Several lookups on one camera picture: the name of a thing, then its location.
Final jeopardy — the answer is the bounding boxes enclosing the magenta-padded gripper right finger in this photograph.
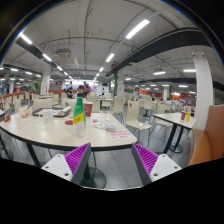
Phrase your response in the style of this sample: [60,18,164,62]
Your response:
[130,142,183,186]

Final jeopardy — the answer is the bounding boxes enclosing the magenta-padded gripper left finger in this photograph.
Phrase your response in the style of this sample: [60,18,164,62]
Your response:
[40,142,92,186]

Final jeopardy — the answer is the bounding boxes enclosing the green-labelled clear drink bottle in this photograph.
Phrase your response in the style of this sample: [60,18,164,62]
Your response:
[72,92,88,138]

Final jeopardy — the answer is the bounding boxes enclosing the red printed table sticker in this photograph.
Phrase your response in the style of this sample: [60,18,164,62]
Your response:
[109,129,133,140]

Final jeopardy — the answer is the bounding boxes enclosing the crumpled clear plastic wrapper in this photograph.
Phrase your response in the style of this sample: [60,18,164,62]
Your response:
[99,121,118,133]

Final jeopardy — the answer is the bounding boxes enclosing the white black-legged side table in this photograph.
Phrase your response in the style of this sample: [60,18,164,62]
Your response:
[153,112,198,154]

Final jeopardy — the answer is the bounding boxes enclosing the red paper cup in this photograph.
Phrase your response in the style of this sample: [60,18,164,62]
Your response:
[83,101,94,118]

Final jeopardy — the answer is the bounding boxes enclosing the white black-dotted mug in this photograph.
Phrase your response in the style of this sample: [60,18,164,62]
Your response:
[41,109,55,122]

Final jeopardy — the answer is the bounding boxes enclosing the orange upholstered bench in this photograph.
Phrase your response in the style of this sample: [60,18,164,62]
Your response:
[187,104,224,167]

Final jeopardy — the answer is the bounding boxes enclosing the person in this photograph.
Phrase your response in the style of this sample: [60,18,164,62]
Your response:
[77,84,88,99]
[83,81,92,94]
[65,86,75,100]

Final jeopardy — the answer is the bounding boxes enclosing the crumpled orange-white food wrapper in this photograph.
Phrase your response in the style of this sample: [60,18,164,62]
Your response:
[19,105,33,118]

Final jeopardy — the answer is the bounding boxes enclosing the ceiling air conditioning unit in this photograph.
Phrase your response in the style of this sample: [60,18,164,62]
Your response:
[54,48,73,60]

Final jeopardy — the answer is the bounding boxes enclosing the group of ceiling strip lights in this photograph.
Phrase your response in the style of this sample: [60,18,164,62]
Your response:
[0,18,198,96]

